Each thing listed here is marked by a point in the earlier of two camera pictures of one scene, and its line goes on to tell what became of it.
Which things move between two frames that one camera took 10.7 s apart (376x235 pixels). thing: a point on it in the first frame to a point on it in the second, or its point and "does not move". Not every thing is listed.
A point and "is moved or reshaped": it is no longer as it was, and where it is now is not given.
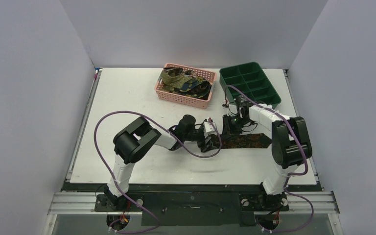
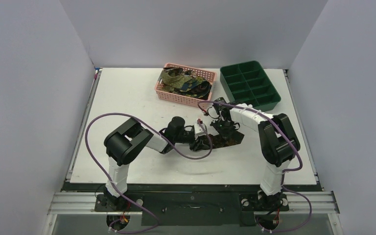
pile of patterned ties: [185, 82] does not move
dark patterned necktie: [240, 141] is moved or reshaped
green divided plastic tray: [249, 79] does not move
